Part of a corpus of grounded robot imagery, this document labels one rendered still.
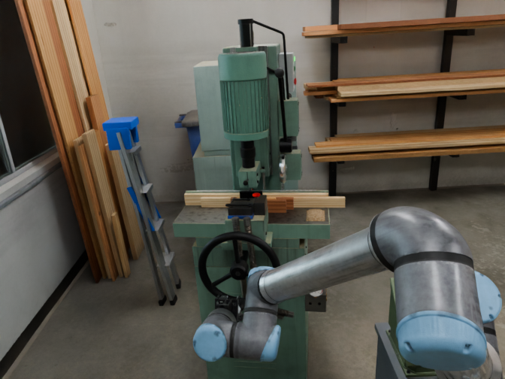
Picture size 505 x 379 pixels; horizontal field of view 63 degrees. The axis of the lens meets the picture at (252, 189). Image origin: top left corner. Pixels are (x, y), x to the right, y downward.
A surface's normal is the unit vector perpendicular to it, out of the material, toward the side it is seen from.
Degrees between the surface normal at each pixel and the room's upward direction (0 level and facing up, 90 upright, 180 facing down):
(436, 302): 42
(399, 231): 52
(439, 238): 26
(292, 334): 90
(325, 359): 0
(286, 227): 90
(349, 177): 90
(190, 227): 90
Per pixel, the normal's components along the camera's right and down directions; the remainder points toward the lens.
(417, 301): -0.71, -0.40
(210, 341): -0.22, 0.02
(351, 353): -0.06, -0.93
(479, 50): 0.00, 0.36
